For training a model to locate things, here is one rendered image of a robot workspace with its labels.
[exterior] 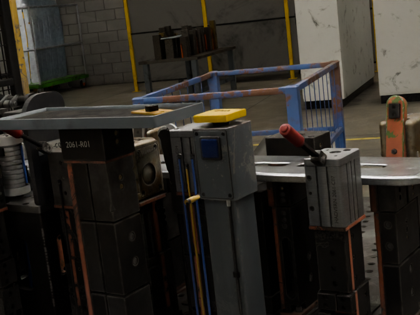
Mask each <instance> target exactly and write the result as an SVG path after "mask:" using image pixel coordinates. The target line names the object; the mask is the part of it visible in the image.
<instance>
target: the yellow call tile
mask: <svg viewBox="0 0 420 315"><path fill-rule="evenodd" d="M244 116H246V109H244V108H243V109H213V110H211V111H207V112H203V113H201V114H197V115H194V122H195V123H212V125H213V126H225V125H228V124H229V122H230V121H232V120H235V119H238V118H241V117H244Z"/></svg>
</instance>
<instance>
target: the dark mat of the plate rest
mask: <svg viewBox="0 0 420 315"><path fill-rule="evenodd" d="M180 108H184V107H159V109H170V110H176V109H180ZM141 109H145V108H134V109H94V110H73V111H44V112H40V113H36V114H32V115H28V116H23V117H18V118H15V119H55V118H108V117H134V116H150V115H143V114H131V111H137V110H141Z"/></svg>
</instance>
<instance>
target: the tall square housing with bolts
mask: <svg viewBox="0 0 420 315"><path fill-rule="evenodd" d="M207 123H209V122H202V123H195V122H194V123H191V124H187V125H185V126H181V127H177V128H175V129H172V130H170V138H171V148H172V158H173V164H174V173H175V179H176V189H177V191H176V195H180V196H181V199H182V208H183V214H184V224H185V230H186V239H187V250H188V251H189V254H187V255H186V262H187V271H188V277H189V287H190V293H191V302H192V306H193V307H192V315H218V312H217V307H216V297H215V290H214V280H213V269H212V264H211V253H210V247H209V237H208V227H207V221H206V210H205V204H204V199H201V198H199V199H198V200H197V201H195V202H193V203H191V204H189V205H185V203H184V200H185V199H187V198H190V197H192V196H195V195H197V194H199V183H198V172H197V167H196V157H195V150H194V140H193V130H192V128H195V127H198V126H201V125H204V124H207Z"/></svg>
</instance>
